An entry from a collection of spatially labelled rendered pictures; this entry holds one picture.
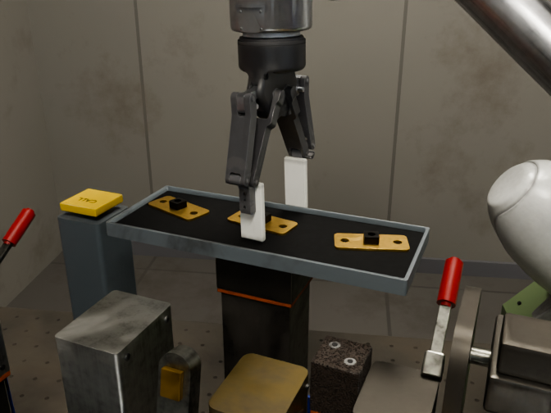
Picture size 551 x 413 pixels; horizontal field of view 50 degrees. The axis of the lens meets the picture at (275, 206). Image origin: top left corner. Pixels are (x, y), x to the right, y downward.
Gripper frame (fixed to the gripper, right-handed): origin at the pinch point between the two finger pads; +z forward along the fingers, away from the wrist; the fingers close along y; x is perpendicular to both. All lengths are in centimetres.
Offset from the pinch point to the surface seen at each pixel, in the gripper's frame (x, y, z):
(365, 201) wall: -65, -197, 78
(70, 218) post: -27.1, 8.4, 3.5
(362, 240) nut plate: 11.3, -0.4, 2.4
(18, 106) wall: -203, -116, 27
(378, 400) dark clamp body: 19.2, 14.5, 11.1
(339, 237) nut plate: 8.6, 0.2, 2.3
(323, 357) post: 13.1, 13.7, 8.9
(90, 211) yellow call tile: -23.5, 7.9, 2.0
